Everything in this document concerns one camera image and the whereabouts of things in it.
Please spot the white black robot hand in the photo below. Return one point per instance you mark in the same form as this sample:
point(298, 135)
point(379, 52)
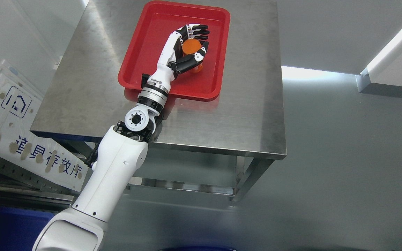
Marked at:
point(172, 62)

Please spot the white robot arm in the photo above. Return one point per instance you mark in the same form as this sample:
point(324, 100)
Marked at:
point(123, 149)

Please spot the red plastic tray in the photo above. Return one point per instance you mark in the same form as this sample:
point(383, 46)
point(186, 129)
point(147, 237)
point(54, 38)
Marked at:
point(157, 20)

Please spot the stainless steel table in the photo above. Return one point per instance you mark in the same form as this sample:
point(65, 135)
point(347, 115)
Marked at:
point(223, 146)

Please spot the white sign board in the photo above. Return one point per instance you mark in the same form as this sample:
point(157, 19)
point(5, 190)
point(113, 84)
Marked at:
point(19, 104)

